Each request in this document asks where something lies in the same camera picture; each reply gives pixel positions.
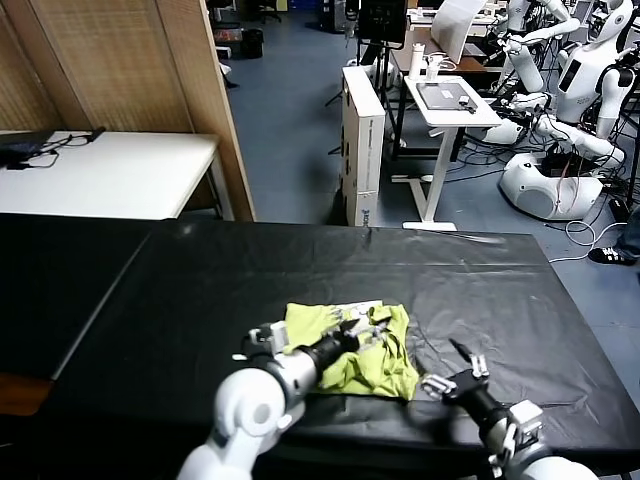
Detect yellow-green t-shirt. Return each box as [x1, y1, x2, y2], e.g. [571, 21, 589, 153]
[283, 299, 420, 401]

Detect tall white cardboard box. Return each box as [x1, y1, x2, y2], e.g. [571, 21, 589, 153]
[341, 65, 387, 227]

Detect black bin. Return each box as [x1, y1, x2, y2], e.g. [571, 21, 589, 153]
[242, 28, 265, 59]

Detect dark laptop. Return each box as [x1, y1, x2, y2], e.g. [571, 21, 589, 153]
[0, 130, 51, 156]

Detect white rectangular table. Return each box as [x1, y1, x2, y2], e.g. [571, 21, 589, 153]
[0, 129, 235, 221]

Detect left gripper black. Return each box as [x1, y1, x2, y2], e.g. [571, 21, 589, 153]
[308, 307, 391, 372]

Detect black cable with adapter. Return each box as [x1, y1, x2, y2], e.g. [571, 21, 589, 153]
[0, 126, 107, 170]

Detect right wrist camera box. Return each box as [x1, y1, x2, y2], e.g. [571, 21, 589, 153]
[489, 399, 545, 466]

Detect blue jeans leg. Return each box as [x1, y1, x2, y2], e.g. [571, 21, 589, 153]
[617, 204, 640, 261]

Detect white standing desk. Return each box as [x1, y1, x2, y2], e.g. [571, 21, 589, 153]
[391, 74, 504, 232]

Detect large black table cover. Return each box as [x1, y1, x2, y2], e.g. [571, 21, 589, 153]
[49, 219, 640, 451]

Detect white bottle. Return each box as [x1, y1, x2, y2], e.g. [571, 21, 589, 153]
[408, 42, 426, 79]

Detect white curved panel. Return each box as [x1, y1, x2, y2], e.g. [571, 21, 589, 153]
[432, 0, 484, 65]

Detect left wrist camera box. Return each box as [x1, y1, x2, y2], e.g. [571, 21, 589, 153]
[232, 322, 290, 361]

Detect white floor cable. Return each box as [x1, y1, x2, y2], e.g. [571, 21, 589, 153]
[547, 219, 629, 264]

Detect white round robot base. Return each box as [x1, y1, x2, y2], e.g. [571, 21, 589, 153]
[498, 152, 605, 221]

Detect smaller black covered table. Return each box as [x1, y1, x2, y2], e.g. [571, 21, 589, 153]
[0, 212, 171, 381]

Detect black white-striped shoe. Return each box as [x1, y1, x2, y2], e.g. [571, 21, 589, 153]
[588, 246, 639, 268]

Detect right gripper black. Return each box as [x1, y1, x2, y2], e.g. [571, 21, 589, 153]
[415, 338, 503, 417]

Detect grey closed laptop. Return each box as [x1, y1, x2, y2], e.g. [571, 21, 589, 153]
[415, 82, 479, 111]

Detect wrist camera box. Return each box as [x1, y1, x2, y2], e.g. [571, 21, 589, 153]
[489, 399, 545, 466]
[232, 322, 290, 361]

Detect black tripod stand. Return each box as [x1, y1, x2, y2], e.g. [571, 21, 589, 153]
[324, 39, 401, 156]

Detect brown wooden desk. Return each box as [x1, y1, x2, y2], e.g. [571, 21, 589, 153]
[389, 27, 504, 76]

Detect white humanoid robot black straps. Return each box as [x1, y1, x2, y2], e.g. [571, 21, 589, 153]
[537, 0, 640, 166]

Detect white cup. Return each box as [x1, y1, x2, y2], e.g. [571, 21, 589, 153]
[424, 52, 447, 81]

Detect black monitor on stand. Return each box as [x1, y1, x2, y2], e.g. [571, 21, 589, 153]
[358, 0, 407, 42]

